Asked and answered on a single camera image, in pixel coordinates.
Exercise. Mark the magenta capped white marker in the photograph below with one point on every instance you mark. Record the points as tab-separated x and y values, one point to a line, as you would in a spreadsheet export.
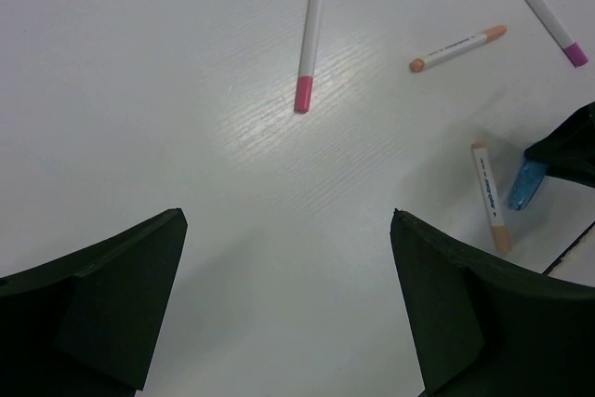
566	42

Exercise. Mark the peach capped lower marker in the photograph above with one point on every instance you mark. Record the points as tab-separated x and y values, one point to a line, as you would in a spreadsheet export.
490	197

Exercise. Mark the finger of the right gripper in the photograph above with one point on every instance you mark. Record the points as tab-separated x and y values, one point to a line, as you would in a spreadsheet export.
568	151

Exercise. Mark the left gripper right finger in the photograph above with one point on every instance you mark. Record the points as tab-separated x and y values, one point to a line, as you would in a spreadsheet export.
483	326

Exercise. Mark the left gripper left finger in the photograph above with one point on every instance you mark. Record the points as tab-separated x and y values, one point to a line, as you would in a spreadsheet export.
87	324

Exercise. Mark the peach capped horizontal marker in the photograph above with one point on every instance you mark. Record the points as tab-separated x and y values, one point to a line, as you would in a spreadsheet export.
456	49

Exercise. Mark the pink capped white marker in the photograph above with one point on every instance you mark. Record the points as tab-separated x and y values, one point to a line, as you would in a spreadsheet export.
308	55

